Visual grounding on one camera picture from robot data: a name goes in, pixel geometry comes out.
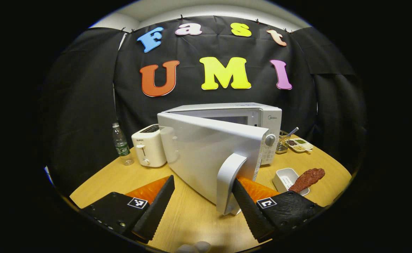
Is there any clear plastic water bottle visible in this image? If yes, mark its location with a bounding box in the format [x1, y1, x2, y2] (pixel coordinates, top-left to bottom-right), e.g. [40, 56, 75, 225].
[112, 122, 135, 166]

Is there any brown meat piece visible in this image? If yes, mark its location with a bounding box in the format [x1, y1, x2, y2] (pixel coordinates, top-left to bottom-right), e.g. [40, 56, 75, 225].
[289, 168, 326, 193]

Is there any white toaster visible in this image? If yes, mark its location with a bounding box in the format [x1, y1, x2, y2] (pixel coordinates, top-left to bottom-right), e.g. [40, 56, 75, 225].
[131, 124, 167, 168]

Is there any white divided spice dish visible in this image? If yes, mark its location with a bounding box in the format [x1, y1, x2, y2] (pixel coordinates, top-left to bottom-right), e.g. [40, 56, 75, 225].
[286, 138, 314, 154]

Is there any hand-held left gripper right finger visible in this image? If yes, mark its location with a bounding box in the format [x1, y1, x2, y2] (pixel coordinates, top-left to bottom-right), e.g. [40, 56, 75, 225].
[231, 176, 328, 244]

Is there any white rectangular plastic tray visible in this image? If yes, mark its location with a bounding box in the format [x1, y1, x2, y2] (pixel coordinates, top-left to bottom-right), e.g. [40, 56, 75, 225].
[272, 168, 310, 197]

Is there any small metal wire basket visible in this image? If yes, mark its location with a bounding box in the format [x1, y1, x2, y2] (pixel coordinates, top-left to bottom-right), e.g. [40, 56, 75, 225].
[276, 131, 291, 155]

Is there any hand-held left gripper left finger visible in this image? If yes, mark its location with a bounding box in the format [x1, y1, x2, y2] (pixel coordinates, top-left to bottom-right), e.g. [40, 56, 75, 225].
[81, 175, 176, 244]

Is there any white microwave oven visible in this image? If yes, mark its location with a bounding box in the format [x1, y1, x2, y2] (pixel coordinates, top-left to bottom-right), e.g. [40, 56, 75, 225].
[157, 102, 283, 216]

